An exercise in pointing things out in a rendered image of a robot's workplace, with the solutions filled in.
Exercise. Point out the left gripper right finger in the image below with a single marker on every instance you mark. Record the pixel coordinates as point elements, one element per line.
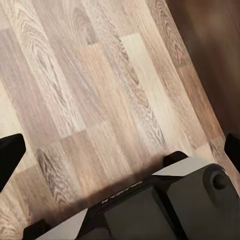
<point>232,149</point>

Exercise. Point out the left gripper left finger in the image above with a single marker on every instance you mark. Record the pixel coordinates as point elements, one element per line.
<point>12,149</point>

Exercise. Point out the bed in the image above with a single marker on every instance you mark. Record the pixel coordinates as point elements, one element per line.
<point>210,30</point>

